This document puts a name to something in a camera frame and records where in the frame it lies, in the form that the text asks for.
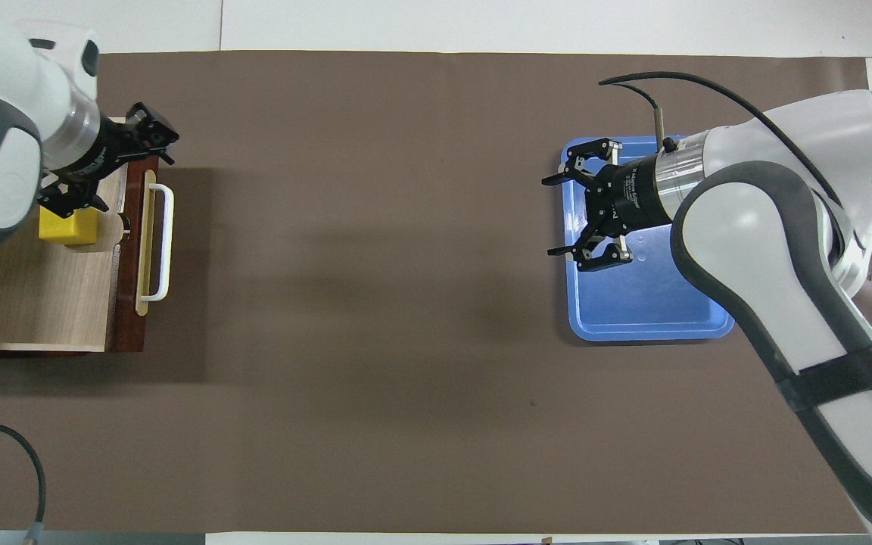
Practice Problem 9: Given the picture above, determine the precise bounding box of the wooden drawer with white handle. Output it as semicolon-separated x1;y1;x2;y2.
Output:
0;155;176;357

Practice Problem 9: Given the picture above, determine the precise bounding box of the blue plastic tray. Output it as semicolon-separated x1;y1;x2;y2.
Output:
561;136;736;343

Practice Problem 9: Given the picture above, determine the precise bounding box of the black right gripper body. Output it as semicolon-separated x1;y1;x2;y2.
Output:
591;154;673;237

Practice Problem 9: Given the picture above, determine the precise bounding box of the yellow cube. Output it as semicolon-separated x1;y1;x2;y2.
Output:
39;206;101;248

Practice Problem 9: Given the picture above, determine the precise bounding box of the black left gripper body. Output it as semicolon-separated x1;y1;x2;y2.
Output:
50;115;148;190

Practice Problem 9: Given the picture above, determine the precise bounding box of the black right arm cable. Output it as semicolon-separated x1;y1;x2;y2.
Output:
599;72;846;207

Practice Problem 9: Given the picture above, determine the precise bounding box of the brown table mat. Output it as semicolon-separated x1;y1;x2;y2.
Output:
0;49;872;534

